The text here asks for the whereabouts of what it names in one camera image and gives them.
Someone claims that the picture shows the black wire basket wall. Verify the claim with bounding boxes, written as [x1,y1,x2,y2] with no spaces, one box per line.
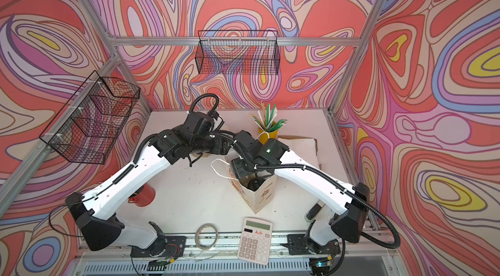
[195,29,281,75]
[39,72,141,165]

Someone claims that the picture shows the silver black stapler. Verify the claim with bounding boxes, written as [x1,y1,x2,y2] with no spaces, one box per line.
[305,201,325,223]

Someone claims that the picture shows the yellow metal bucket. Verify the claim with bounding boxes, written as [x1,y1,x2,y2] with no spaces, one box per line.
[258,128,278,145]

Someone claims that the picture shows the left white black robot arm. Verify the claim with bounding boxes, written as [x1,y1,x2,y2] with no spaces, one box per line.
[65,111,235,256]

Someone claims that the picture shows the bundle of wrapped straws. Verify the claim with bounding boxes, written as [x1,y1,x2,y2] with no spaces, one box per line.
[252,102,288,133]

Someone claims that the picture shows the white desk calculator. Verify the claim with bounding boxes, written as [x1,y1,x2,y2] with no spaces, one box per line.
[237,217,273,266]

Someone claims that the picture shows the brown napkin holder box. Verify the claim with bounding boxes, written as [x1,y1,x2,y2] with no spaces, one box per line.
[278,137,321,168]

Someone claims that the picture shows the white paper napkins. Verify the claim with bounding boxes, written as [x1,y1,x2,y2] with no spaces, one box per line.
[286,138,317,161]

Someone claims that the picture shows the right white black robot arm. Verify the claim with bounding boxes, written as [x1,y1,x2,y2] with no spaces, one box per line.
[232,131,401,249]

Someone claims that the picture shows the cup of coloured pencils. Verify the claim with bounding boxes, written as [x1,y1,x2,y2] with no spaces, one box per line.
[128,184,156,207]

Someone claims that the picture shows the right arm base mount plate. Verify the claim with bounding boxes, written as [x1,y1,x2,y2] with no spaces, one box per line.
[282,234,342,256]

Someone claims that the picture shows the black wire basket left wall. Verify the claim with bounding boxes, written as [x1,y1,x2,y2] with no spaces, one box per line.
[39,72,141,165]

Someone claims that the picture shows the black plastic cup lid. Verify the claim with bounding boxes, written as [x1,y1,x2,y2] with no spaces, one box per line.
[247,178,266,191]

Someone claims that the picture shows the black wire basket back wall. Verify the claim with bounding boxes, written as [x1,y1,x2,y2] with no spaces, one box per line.
[195,29,281,75]

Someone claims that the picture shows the white paper takeout bag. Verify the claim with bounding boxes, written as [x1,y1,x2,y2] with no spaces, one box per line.
[210,129,278,214]

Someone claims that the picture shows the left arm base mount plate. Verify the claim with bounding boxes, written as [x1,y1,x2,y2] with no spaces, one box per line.
[131,236,187,259]

